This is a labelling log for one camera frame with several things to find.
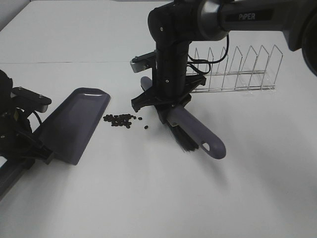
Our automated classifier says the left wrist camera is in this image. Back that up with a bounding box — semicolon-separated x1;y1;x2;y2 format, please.
11;87;52;113

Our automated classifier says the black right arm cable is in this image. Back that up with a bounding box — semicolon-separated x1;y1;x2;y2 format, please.
186;33;230;75

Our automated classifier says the purple hand brush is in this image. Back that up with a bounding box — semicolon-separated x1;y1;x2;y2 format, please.
140;76;227;161

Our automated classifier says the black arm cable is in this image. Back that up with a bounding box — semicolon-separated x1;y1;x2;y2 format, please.
14;109;43;129
186;33;230;75

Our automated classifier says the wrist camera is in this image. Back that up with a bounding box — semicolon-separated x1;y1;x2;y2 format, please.
130;50;157;73
11;87;52;113

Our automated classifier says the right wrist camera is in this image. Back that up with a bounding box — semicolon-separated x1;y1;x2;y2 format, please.
130;50;157;73

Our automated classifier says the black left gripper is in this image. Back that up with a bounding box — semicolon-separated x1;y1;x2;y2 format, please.
0;109;53;170

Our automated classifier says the chrome wire rack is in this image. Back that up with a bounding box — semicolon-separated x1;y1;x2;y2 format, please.
193;45;283;93

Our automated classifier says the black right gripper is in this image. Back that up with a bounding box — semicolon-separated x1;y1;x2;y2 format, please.
131;42;206;125

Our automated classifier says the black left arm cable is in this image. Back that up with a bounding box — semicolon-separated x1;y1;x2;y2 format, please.
14;109;43;129

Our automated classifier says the pile of coffee beans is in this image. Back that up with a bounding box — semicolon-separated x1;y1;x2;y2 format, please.
103;114;143;129

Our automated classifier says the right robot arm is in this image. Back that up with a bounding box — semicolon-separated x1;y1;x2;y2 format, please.
131;0;317;111

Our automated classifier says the purple plastic dustpan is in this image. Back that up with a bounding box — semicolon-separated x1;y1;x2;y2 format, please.
35;87;110;165

